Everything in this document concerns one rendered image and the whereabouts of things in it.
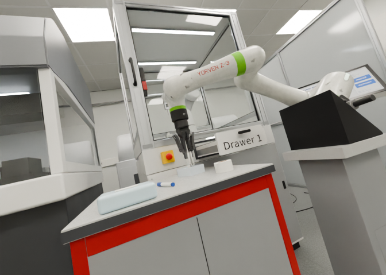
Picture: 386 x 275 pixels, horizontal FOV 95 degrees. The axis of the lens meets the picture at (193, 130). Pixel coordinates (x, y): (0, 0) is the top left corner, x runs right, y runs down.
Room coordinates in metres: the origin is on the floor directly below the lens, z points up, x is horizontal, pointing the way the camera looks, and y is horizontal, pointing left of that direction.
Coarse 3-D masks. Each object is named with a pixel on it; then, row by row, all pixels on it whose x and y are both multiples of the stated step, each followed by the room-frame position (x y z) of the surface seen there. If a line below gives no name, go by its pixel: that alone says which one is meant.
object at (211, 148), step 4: (208, 144) 1.00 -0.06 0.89; (212, 144) 0.96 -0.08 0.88; (216, 144) 0.92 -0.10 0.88; (196, 148) 1.17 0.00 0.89; (200, 148) 1.11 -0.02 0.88; (204, 148) 1.05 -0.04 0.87; (208, 148) 1.01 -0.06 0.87; (212, 148) 0.96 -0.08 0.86; (216, 148) 0.92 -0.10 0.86; (200, 152) 1.12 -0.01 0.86; (204, 152) 1.06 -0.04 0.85; (208, 152) 1.02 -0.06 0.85; (212, 152) 0.97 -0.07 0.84; (216, 152) 0.94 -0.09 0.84
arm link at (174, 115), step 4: (172, 112) 0.90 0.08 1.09; (176, 112) 0.89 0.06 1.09; (180, 112) 0.89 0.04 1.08; (184, 112) 0.91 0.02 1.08; (172, 116) 0.91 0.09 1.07; (176, 116) 0.89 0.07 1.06; (180, 116) 0.89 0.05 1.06; (184, 116) 0.90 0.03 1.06; (172, 120) 0.91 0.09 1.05; (176, 120) 0.90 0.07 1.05; (180, 120) 0.91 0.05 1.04
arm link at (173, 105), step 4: (184, 96) 0.92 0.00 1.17; (168, 100) 0.89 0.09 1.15; (180, 100) 0.89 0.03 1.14; (184, 100) 0.93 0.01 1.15; (168, 104) 0.92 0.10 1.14; (172, 104) 0.90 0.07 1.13; (176, 104) 0.89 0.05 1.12; (180, 104) 0.90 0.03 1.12; (184, 104) 0.92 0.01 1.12; (172, 108) 0.90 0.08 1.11; (176, 108) 0.89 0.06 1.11; (180, 108) 0.90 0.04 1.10; (184, 108) 0.91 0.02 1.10
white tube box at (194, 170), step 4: (200, 164) 0.89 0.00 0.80; (184, 168) 0.92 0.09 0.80; (188, 168) 0.83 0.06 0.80; (192, 168) 0.83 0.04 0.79; (196, 168) 0.85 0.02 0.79; (200, 168) 0.86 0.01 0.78; (180, 172) 0.89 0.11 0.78; (184, 172) 0.86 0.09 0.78; (188, 172) 0.84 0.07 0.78; (192, 172) 0.83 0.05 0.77; (196, 172) 0.84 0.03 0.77; (200, 172) 0.86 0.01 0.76; (180, 176) 0.90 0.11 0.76; (184, 176) 0.87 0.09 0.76
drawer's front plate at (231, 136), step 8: (248, 128) 0.93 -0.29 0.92; (256, 128) 0.95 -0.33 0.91; (216, 136) 0.86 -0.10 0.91; (224, 136) 0.87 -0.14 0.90; (232, 136) 0.89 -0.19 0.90; (240, 136) 0.91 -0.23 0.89; (248, 136) 0.93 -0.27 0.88; (256, 136) 0.95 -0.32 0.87; (264, 136) 0.97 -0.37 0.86; (232, 144) 0.89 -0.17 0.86; (240, 144) 0.90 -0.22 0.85; (248, 144) 0.92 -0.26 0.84; (256, 144) 0.94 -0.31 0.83; (224, 152) 0.87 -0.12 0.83; (232, 152) 0.88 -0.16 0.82
